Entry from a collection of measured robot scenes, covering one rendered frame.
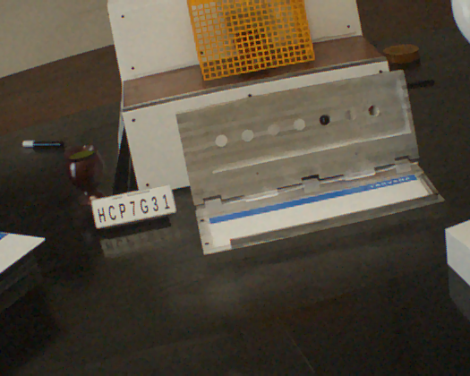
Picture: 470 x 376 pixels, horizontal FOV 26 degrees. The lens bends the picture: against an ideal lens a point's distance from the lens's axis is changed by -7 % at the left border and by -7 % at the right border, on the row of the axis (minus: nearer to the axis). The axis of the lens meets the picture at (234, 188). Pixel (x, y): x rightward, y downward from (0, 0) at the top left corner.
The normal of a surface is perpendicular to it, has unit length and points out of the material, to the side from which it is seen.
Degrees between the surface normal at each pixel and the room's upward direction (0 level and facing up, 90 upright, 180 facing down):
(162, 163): 90
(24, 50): 90
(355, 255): 0
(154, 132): 90
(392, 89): 81
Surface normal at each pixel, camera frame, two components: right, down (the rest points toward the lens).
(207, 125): 0.07, 0.21
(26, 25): 0.25, 0.32
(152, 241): -0.18, -0.91
